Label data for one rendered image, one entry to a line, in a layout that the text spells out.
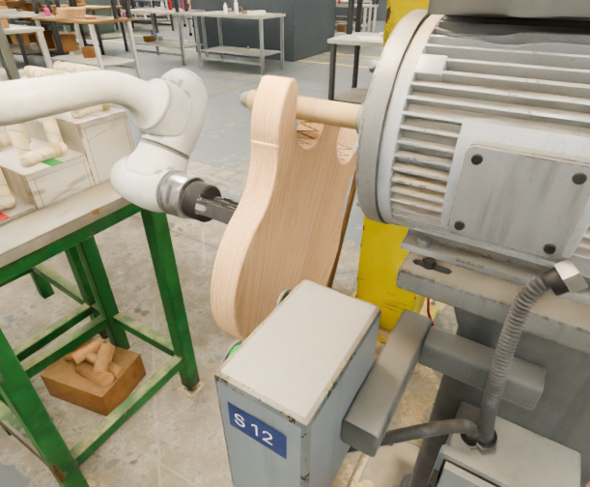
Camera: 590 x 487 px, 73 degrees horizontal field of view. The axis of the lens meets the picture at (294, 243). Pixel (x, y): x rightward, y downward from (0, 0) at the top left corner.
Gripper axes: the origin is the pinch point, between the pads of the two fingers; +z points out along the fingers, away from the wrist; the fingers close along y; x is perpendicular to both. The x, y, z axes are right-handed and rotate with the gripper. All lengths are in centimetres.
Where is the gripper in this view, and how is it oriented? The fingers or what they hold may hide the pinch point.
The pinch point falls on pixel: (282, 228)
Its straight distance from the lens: 69.7
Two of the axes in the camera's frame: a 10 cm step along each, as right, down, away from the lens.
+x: 2.4, -9.5, -1.8
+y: -4.6, 0.5, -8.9
